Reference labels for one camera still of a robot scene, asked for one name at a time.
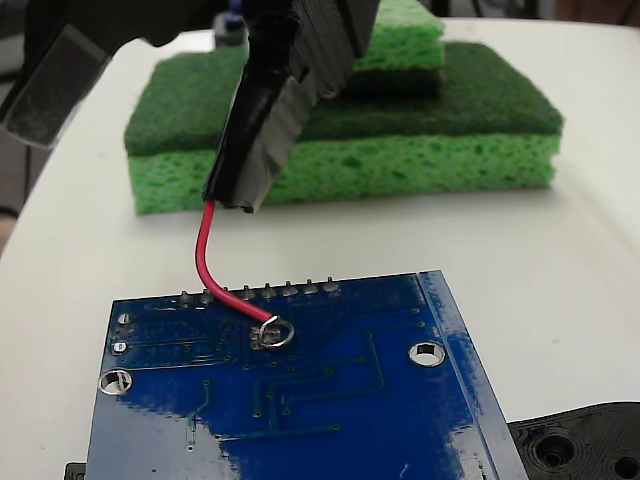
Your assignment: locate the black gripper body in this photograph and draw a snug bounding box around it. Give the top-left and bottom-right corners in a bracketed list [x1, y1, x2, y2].
[124, 0, 250, 47]

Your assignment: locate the red wire with loop end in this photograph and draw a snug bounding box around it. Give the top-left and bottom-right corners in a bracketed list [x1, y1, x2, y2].
[193, 198, 296, 354]

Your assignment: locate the blue circuit board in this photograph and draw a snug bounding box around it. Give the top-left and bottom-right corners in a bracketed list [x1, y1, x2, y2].
[82, 269, 531, 480]

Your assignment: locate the large green scouring sponge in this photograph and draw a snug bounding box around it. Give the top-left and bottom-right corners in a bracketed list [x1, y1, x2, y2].
[123, 42, 566, 216]

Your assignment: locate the small green sponge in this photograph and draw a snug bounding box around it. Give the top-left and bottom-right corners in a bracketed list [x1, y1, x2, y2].
[344, 0, 447, 100]

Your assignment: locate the black plastic fixture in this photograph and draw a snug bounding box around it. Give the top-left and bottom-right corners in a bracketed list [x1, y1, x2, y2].
[63, 399, 640, 480]

